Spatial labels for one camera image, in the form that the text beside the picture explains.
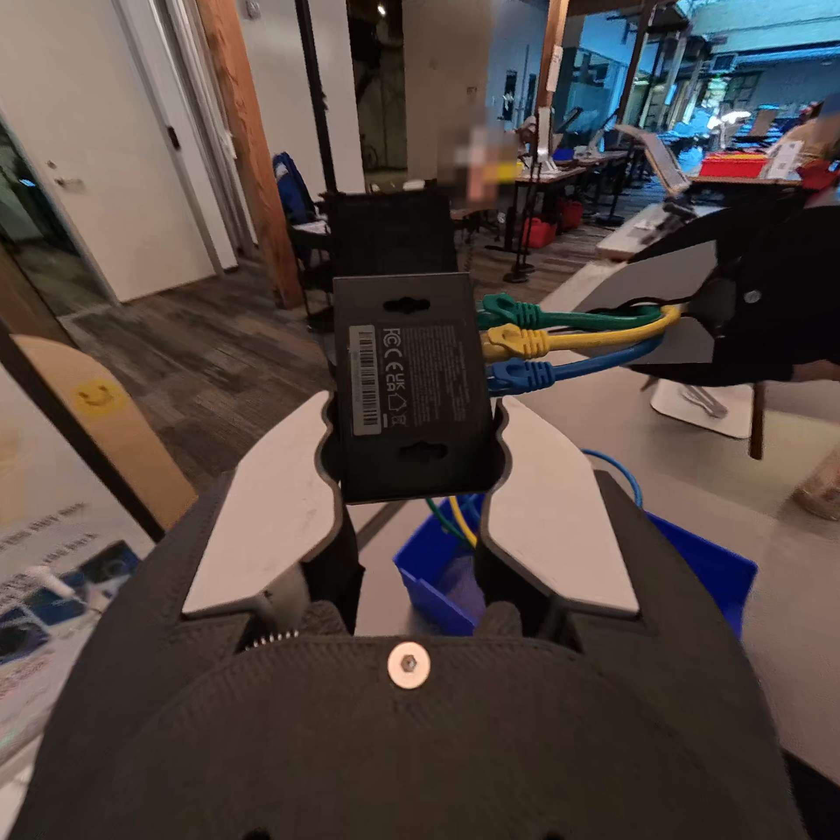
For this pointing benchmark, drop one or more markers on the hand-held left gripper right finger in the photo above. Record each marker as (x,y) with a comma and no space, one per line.
(558,512)

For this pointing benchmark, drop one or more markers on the laptop on stand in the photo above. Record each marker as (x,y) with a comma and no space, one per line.
(659,157)

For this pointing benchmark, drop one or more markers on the printed poster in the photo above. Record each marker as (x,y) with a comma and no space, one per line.
(46,590)

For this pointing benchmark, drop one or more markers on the red tray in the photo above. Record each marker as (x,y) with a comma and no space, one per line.
(732,164)

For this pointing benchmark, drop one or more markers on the black network switch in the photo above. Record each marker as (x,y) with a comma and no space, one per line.
(426,367)

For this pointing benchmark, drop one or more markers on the red storage crate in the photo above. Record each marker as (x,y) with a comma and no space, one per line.
(569,215)
(539,233)

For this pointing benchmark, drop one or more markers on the cardboard with smiley sticker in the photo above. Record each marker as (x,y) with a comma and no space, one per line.
(111,420)

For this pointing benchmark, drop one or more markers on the wooden post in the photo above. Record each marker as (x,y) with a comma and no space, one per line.
(249,144)

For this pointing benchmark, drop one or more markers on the white door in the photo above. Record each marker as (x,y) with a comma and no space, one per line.
(98,151)

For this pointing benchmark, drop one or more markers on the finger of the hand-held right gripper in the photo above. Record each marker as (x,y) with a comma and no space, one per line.
(669,279)
(692,344)

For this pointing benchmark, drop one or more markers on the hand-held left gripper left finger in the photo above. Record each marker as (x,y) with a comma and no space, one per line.
(275,499)

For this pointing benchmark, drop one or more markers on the blue plastic bin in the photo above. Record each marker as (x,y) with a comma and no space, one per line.
(702,564)

